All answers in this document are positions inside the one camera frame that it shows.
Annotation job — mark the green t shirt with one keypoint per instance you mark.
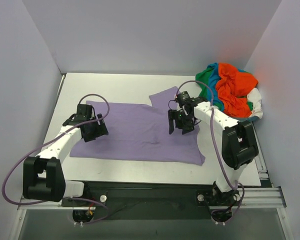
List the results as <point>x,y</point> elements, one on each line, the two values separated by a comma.
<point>205,78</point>

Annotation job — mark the purple t shirt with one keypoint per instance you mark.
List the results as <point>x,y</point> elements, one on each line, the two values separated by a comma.
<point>140,132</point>

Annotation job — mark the aluminium frame rail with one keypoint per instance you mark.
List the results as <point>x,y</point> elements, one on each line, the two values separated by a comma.
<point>255,197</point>

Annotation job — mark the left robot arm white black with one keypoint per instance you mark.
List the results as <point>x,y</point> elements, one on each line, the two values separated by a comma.
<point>43,177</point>

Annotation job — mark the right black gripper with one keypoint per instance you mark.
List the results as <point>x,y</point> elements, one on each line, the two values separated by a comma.
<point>180,122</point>

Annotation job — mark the teal laundry basket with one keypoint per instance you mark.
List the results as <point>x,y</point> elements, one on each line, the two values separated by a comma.
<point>249,119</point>

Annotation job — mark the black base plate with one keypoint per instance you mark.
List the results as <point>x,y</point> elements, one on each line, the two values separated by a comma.
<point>87,207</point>

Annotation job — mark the white t shirt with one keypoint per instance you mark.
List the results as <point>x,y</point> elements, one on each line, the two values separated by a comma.
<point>256,99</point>

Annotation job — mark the orange t shirt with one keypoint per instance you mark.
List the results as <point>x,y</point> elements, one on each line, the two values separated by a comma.
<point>233,89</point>

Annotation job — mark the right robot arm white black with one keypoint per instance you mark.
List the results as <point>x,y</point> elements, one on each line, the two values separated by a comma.
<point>234,141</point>

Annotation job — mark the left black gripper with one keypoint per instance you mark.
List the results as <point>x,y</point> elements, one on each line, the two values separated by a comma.
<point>96,130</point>

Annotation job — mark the blue t shirt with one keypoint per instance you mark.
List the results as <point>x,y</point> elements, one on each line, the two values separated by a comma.
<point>213,78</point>

